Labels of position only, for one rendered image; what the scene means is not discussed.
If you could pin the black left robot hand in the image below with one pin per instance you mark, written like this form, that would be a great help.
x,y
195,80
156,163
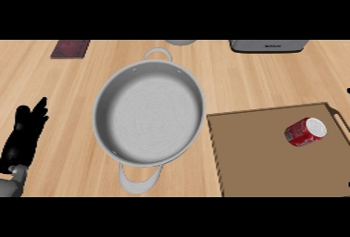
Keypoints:
x,y
20,139

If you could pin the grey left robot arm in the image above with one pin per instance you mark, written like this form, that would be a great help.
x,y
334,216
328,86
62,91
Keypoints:
x,y
9,184

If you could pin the red can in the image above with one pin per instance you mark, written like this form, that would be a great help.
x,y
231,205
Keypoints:
x,y
305,132

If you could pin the brown tray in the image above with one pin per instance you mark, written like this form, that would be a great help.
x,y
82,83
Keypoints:
x,y
278,160

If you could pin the grey toaster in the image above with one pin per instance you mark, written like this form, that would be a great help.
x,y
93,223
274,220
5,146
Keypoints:
x,y
269,45

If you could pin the dark red book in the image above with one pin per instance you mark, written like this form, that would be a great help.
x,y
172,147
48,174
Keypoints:
x,y
70,48

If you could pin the grey round object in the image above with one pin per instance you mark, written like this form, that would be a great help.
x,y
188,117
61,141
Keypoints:
x,y
181,42

